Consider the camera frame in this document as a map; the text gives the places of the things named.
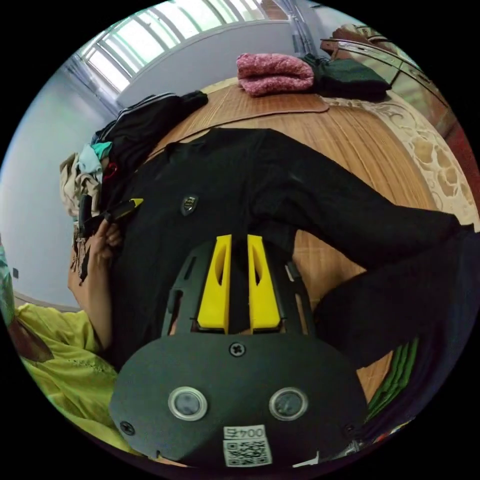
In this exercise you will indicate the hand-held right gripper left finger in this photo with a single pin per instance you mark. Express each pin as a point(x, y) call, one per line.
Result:
point(214, 296)

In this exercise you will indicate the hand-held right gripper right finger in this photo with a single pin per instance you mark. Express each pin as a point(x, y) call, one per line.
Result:
point(264, 300)

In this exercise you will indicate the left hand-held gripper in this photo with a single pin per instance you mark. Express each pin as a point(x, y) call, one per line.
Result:
point(83, 255)

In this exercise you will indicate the black long sleeve shirt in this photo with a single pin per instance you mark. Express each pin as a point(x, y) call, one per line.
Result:
point(225, 176)

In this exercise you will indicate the person's left forearm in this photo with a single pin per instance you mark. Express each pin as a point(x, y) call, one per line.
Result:
point(90, 300)

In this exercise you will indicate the person's left hand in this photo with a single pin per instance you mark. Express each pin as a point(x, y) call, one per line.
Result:
point(107, 243)

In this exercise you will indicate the pile of clothes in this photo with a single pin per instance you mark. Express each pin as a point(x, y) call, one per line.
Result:
point(138, 120)

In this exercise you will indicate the folded green garment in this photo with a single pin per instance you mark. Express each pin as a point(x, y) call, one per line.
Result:
point(397, 375)

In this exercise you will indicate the window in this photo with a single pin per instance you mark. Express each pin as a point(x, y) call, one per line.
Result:
point(150, 41)

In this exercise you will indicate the folded pink sweater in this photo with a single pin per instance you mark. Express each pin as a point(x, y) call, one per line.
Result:
point(275, 73)

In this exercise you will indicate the dark green garment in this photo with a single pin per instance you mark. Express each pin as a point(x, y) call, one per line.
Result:
point(352, 77)

